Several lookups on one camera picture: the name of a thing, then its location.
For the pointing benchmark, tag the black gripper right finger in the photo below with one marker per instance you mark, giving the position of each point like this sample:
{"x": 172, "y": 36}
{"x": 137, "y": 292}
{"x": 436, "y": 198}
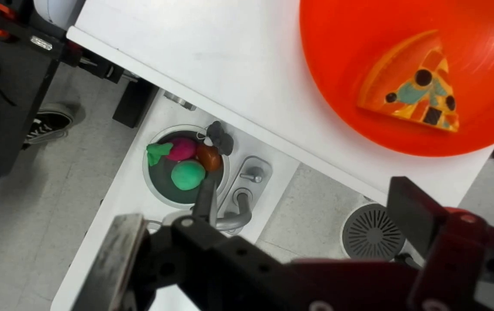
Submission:
{"x": 414, "y": 212}

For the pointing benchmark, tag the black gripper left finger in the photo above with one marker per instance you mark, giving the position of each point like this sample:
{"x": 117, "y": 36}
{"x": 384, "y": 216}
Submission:
{"x": 111, "y": 264}

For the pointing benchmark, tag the round toy sink bowl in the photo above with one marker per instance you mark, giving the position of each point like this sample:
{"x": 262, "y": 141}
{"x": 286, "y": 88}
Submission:
{"x": 163, "y": 183}

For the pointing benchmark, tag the green toy ball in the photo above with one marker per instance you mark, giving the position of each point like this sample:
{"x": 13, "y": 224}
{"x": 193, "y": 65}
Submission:
{"x": 187, "y": 174}

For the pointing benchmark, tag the pizza slice toy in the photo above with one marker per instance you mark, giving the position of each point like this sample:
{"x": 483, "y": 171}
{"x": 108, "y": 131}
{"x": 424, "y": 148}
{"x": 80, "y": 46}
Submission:
{"x": 414, "y": 95}

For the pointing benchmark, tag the green leafy toy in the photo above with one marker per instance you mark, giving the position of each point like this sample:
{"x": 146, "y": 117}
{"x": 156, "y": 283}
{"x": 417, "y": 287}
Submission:
{"x": 158, "y": 154}

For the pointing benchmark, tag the pink toy food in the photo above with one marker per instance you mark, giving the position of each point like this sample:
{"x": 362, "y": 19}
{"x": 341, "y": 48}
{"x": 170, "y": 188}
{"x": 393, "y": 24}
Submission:
{"x": 182, "y": 148}

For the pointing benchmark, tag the orange red toy food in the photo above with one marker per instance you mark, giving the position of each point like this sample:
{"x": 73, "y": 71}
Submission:
{"x": 210, "y": 159}

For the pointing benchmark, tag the grey toy faucet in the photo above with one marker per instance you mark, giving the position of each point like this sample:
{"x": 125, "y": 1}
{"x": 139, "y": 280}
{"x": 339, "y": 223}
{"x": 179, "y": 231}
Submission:
{"x": 253, "y": 173}

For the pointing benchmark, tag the orange round plate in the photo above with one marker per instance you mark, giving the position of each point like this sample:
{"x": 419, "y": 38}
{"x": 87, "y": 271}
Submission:
{"x": 339, "y": 57}

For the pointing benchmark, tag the round grey grille disc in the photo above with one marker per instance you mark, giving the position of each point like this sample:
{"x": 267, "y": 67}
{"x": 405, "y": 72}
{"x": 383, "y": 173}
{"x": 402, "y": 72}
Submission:
{"x": 370, "y": 233}

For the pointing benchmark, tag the white cube box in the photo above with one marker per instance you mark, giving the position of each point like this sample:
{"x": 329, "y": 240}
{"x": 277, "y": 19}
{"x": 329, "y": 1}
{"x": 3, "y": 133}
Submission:
{"x": 231, "y": 57}

